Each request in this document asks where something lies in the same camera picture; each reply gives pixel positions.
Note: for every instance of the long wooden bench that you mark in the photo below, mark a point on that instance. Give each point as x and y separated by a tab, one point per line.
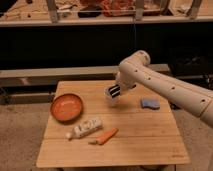
26	86

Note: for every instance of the blue sponge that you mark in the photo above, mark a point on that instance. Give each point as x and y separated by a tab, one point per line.
150	103

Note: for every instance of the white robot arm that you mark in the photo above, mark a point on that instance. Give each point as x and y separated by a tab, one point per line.
194	99

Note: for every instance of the orange carrot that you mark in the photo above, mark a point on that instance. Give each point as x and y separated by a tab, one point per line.
102	139

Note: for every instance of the wooden table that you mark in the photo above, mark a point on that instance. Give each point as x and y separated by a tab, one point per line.
145	136

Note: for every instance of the white tube bottle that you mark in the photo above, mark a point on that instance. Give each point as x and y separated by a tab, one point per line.
85	128

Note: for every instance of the orange bowl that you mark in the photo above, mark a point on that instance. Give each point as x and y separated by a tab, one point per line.
66	107

